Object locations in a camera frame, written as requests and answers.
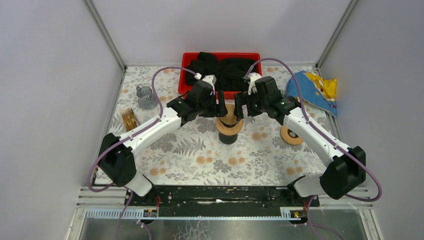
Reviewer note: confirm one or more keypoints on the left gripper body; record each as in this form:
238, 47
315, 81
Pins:
215, 105

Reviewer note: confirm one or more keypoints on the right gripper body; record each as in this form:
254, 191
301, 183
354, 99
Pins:
256, 105

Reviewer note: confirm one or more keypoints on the single brown paper filter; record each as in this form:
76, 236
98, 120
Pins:
230, 118

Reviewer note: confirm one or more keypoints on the wooden ring holder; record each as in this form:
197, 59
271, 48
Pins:
229, 131
290, 137

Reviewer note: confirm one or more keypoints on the dark red glass carafe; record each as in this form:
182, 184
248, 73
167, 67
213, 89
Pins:
227, 139

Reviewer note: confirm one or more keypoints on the clear glass carafe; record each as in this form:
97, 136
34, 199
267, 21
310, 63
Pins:
145, 98

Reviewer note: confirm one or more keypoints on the orange coffee filter box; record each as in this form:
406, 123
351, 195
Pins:
129, 120

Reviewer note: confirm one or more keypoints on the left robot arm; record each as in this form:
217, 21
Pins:
118, 153

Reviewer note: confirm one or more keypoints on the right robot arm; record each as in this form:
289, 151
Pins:
343, 164

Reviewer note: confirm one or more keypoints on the black cloth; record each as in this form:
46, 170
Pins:
228, 68

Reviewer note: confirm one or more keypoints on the blue and yellow cloth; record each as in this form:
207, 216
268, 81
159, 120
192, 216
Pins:
314, 90

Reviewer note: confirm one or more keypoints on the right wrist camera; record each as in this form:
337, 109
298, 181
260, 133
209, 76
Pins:
252, 78

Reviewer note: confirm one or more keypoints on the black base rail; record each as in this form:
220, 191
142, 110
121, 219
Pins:
222, 202

